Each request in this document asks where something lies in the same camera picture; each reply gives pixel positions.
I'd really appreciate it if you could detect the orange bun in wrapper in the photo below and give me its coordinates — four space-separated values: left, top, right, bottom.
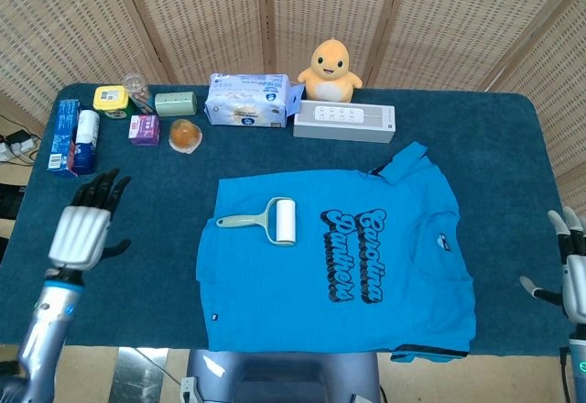
168 118 203 154

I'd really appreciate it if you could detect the black equipment box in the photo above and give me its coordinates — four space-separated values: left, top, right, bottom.
0 184 27 239

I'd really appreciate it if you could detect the grey blue robot torso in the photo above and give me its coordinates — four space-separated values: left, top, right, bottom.
180 348 384 403

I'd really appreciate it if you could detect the small purple box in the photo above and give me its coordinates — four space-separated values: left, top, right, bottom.
128 114 161 147

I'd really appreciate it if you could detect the woven wooden folding screen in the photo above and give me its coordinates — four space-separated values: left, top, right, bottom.
0 0 586 212

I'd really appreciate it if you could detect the yellow lidded green jar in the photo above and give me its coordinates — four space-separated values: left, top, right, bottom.
92 84 134 120

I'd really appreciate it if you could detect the white power strip with adapters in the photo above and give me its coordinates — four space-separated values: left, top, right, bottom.
0 130 38 162

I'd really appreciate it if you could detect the white blue bottle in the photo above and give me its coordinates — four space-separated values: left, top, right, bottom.
72 109 101 175

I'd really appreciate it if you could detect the white power strip box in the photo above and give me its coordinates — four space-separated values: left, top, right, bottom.
292 99 396 144

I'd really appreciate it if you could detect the green handled white lint roller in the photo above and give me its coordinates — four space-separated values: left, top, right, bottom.
214 196 298 246

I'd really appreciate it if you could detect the blue white tissue pack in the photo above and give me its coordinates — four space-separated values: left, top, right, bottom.
203 71 306 128

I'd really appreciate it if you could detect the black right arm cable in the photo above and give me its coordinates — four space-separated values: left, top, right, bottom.
559 346 573 403

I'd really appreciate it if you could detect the blue printed T-shirt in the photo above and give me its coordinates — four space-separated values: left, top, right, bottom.
195 141 477 364

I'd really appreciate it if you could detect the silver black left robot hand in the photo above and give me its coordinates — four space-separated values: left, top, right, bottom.
48 168 133 271

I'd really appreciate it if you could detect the yellow plush toy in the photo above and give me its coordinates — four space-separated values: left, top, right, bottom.
297 39 364 103

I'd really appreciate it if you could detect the pale green rectangular case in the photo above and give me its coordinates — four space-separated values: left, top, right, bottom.
154 91 198 117

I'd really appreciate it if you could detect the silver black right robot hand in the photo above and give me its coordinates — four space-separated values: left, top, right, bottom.
519 205 586 324

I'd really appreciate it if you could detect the shiny metal base plate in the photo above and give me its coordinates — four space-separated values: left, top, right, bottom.
109 346 191 403

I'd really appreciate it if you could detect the dark blue-grey carpeted table surface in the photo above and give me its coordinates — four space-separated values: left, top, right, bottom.
0 82 579 357

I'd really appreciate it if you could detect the blue toothpaste box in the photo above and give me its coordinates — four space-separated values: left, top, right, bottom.
46 98 82 179

